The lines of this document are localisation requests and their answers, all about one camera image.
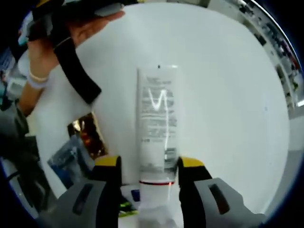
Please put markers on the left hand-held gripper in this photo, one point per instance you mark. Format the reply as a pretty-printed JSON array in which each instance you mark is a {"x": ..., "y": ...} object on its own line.
[{"x": 64, "y": 104}]

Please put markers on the silver green skincare pouch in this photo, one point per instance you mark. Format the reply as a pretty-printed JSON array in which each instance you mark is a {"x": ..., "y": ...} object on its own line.
[{"x": 127, "y": 206}]

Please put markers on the person's grey shirt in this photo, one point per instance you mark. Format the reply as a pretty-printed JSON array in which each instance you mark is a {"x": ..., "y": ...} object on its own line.
[{"x": 12, "y": 123}]

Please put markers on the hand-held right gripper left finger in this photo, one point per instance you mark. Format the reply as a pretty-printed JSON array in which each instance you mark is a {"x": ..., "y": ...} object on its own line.
[{"x": 109, "y": 190}]

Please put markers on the blue skincare sachet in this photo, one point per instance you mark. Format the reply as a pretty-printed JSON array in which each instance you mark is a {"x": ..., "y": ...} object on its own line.
[{"x": 66, "y": 159}]

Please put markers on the gold brown skincare sachet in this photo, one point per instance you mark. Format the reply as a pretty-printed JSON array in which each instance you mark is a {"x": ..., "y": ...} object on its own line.
[{"x": 90, "y": 135}]

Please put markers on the person's left hand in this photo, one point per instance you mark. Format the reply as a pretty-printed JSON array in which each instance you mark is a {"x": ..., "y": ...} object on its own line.
[{"x": 85, "y": 31}]

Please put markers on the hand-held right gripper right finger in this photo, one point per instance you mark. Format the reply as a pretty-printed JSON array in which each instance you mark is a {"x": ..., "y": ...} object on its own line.
[{"x": 190, "y": 190}]

